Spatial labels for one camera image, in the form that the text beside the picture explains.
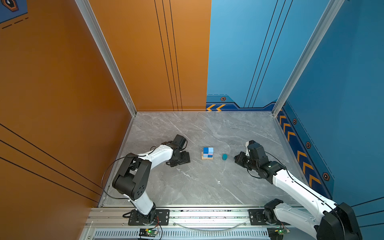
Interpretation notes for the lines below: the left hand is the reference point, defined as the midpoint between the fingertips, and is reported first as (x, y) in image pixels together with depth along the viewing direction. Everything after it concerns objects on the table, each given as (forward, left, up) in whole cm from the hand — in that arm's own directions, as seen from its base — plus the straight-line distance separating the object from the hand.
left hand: (185, 160), depth 93 cm
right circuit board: (-36, -49, 0) cm, 60 cm away
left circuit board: (-37, +15, -2) cm, 40 cm away
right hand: (-3, -27, +10) cm, 29 cm away
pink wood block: (+2, -14, +4) cm, 15 cm away
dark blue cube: (+3, -13, +7) cm, 15 cm away
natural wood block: (+1, -13, 0) cm, 13 cm away
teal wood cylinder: (+3, -25, 0) cm, 25 cm away
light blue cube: (+3, -16, +7) cm, 17 cm away
